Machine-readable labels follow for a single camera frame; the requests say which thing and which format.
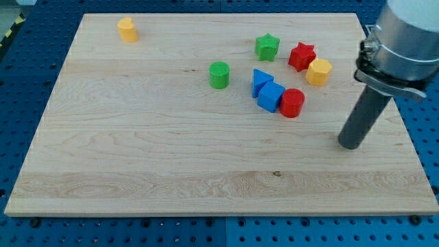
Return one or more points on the red star block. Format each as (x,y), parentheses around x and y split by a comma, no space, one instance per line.
(301,56)

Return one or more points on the yellow heart block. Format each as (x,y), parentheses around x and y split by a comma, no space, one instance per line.
(127,30)

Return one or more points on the green cylinder block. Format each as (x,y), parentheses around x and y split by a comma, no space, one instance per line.
(219,75)

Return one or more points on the blue triangle block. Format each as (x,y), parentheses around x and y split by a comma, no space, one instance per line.
(260,78)

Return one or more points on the yellow hexagon block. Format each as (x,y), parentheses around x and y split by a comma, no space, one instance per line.
(318,72)

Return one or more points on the red cylinder block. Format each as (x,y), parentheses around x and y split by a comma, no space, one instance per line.
(292,101)

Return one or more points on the light wooden board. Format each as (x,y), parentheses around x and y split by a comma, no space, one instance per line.
(136,130)

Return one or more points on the blue cube block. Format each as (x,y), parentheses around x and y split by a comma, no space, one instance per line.
(270,96)

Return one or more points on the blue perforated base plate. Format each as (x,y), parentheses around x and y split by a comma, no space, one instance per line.
(32,53)

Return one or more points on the green star block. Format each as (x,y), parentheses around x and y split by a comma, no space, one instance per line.
(266,47)

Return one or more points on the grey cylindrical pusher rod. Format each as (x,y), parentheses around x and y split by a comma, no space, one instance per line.
(368,108)

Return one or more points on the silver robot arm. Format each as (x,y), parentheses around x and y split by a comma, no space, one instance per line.
(400,55)

